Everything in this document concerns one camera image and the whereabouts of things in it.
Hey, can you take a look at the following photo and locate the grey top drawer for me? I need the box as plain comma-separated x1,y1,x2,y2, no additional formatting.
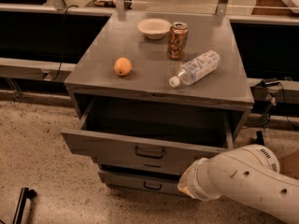
62,97,233,175

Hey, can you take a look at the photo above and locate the grey drawer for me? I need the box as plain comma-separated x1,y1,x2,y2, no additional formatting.
62,97,233,175
98,170,184,196

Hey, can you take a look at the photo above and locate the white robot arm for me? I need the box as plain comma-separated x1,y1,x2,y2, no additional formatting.
178,145,299,224

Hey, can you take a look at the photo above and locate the grey metal drawer cabinet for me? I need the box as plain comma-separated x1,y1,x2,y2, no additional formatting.
64,10,255,175

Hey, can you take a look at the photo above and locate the grey lower drawer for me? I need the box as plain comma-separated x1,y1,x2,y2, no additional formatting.
98,170,184,196

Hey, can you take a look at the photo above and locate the orange fruit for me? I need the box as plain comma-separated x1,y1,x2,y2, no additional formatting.
114,58,132,77

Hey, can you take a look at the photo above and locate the clear plastic water bottle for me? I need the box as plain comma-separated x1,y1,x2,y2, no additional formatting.
169,50,221,88

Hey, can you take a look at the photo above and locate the brown drink can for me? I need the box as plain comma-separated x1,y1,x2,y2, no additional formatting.
167,21,188,60

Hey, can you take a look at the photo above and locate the white paper bowl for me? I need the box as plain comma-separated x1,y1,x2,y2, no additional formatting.
137,19,171,40

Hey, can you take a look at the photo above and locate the black bar on floor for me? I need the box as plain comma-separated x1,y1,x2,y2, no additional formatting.
255,131,264,146

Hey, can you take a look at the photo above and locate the cardboard box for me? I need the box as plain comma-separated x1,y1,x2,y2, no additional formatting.
278,151,299,180

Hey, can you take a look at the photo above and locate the black metal stand foot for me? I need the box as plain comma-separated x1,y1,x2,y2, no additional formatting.
12,187,36,224

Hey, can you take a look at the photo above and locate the wooden table corner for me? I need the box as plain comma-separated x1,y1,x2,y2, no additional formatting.
251,0,299,17

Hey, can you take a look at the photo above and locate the black lower drawer handle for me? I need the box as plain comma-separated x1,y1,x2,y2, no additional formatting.
143,181,162,191

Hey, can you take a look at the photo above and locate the black power adapter with cables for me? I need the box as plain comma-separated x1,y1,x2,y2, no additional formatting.
249,78,299,131

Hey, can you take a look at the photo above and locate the black hanging cable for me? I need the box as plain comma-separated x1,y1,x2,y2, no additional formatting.
50,4,80,82

